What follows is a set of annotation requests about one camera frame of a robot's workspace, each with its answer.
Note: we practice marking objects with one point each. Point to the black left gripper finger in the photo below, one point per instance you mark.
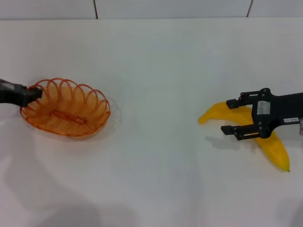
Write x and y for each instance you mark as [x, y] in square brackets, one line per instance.
[35, 93]

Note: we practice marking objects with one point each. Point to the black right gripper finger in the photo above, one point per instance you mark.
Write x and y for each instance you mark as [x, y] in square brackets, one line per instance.
[246, 99]
[246, 132]

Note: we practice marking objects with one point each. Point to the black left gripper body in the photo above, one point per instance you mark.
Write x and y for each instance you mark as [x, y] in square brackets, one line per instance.
[11, 93]

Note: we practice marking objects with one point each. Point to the yellow banana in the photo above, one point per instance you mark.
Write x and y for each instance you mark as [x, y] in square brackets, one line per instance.
[217, 112]

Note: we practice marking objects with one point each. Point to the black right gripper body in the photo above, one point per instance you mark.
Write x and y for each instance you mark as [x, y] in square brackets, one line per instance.
[284, 106]

